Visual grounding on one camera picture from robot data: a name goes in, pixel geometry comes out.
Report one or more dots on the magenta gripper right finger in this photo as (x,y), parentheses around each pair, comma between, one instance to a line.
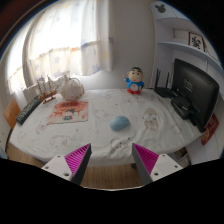
(152,166)

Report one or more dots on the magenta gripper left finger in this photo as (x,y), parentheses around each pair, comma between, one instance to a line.
(72,166)

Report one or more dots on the black box under monitor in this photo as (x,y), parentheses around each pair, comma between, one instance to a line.
(183,107)

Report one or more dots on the black keyboard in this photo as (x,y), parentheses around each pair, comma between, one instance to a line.
(27,110)

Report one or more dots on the red paper card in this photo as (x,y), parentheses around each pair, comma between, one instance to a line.
(210,129)

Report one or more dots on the wooden model sailing ship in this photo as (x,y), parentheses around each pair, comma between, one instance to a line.
(48,89)

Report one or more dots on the black wifi router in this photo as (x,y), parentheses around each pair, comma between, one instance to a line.
(164,92)

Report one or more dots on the wooden chair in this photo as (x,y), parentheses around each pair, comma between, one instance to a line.
(11,112)

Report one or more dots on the cartoon boy figurine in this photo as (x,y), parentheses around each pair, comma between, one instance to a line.
(134,80)

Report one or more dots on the black computer monitor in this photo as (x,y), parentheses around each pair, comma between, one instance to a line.
(199,88)

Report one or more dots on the sheer star-patterned curtain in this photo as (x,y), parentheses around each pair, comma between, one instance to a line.
(73,37)

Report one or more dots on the framed calligraphy picture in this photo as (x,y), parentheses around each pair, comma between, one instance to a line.
(196,41)

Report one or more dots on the white wall shelf unit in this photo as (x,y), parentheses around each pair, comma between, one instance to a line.
(172,30)

